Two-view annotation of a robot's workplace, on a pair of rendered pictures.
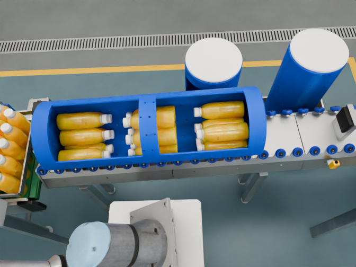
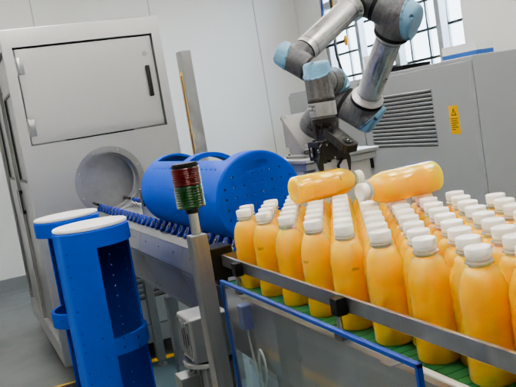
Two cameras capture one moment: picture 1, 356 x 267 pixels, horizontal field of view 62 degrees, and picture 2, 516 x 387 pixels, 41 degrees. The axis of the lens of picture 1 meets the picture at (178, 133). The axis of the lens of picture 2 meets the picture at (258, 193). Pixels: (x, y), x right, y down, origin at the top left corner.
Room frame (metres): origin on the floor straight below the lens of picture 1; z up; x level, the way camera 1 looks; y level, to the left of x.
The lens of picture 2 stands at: (1.45, 2.44, 1.34)
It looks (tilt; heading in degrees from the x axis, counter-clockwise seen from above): 6 degrees down; 246
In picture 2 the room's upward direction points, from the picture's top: 9 degrees counter-clockwise
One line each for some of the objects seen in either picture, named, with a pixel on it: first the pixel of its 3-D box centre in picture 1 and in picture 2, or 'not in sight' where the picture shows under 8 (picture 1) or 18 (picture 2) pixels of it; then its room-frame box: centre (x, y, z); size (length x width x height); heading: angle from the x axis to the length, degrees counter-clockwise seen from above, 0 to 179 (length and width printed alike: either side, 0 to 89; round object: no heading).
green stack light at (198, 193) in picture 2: not in sight; (190, 196); (0.96, 0.98, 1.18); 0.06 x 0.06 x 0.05
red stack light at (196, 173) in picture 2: not in sight; (186, 176); (0.96, 0.98, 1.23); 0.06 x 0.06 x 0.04
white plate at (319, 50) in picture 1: (319, 50); (65, 216); (0.96, -0.73, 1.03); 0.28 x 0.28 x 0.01
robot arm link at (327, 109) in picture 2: not in sight; (322, 110); (0.47, 0.77, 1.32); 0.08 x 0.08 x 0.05
